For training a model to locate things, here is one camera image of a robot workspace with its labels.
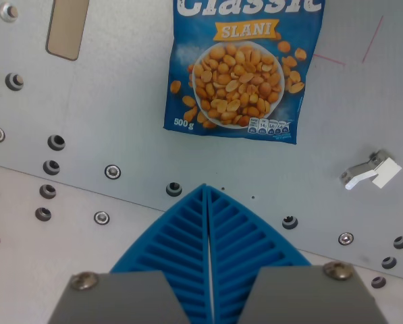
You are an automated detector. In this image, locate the white and metal bracket clip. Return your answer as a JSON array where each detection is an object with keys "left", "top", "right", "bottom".
[{"left": 338, "top": 150, "right": 402, "bottom": 191}]

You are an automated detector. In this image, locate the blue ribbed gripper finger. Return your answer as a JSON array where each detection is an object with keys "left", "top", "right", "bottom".
[
  {"left": 47, "top": 183, "right": 216, "bottom": 324},
  {"left": 206, "top": 185, "right": 388, "bottom": 324}
]

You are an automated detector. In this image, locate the blue salted peanuts bag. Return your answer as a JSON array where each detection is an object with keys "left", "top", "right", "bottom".
[{"left": 163, "top": 0, "right": 326, "bottom": 145}]

